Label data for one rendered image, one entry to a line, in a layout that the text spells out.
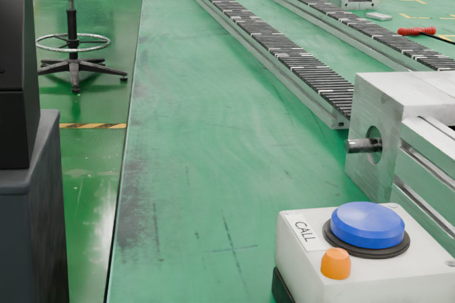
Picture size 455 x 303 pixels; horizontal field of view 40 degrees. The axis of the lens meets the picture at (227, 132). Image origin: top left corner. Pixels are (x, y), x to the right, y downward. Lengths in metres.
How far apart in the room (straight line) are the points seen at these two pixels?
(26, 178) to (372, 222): 0.33
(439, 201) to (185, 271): 0.18
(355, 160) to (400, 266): 0.24
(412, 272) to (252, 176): 0.26
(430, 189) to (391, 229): 0.12
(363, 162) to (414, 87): 0.08
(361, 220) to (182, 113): 0.40
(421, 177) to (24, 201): 0.33
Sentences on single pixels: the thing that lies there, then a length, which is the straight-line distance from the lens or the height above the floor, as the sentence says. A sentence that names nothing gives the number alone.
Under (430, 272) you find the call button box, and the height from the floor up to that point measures 0.84.
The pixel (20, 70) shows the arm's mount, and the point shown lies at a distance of 0.57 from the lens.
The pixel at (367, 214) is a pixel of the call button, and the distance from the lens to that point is 0.36.
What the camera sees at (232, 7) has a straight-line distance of 1.22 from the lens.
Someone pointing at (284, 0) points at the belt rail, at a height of 0.79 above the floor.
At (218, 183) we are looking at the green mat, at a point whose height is 0.78.
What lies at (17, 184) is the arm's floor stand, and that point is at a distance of 0.57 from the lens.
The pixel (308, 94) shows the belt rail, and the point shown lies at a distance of 0.78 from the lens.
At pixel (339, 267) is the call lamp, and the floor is 0.85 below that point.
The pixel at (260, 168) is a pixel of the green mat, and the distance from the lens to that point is 0.59.
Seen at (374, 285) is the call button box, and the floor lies 0.84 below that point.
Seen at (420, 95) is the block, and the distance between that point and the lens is 0.52.
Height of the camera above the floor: 1.02
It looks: 21 degrees down
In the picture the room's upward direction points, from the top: 2 degrees clockwise
